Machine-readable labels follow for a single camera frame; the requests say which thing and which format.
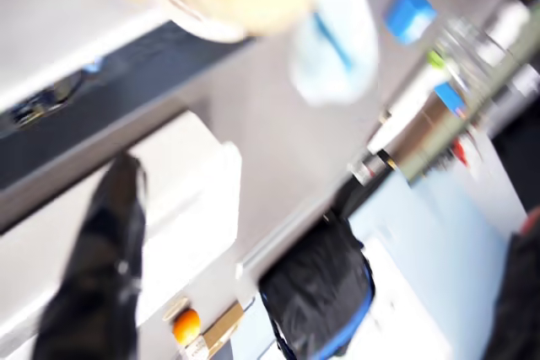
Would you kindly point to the small blue box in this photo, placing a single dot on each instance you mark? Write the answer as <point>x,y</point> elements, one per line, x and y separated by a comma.
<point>449,99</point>

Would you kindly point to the blue cube with white X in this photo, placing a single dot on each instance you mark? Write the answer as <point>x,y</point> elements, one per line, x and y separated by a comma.
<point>408,14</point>

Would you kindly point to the white plastic bin, grey bottom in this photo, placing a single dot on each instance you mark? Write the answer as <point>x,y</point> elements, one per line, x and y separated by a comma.
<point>190,191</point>

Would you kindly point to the white pill bottle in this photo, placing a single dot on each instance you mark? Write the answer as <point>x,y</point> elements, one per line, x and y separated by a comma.
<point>193,352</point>

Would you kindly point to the orange fruit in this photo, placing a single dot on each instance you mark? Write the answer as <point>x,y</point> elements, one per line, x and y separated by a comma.
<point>186,326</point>

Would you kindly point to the black bag with blue trim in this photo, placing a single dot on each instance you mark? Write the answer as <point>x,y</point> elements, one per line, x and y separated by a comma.
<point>316,292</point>

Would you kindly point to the brown cardboard box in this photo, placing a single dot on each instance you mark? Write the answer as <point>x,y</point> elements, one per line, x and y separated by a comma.
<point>223,328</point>

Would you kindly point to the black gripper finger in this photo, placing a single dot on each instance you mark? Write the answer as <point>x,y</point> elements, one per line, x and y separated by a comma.
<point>93,275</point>

